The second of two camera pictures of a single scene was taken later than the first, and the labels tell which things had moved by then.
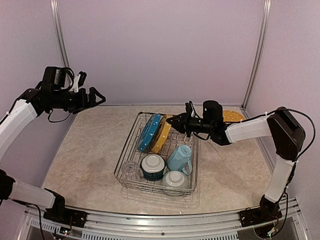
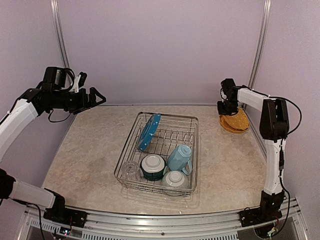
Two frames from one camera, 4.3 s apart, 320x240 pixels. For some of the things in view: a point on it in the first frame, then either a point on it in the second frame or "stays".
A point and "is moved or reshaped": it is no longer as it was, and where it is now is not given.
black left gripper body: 74,103 stays
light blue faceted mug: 178,159 stays
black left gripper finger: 93,92 stays
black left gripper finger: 94,104 stays
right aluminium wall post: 258,56 stays
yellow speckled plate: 230,115 is moved or reshaped
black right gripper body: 202,126 → 229,107
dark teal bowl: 152,167 stays
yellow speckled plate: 162,132 → 239,120
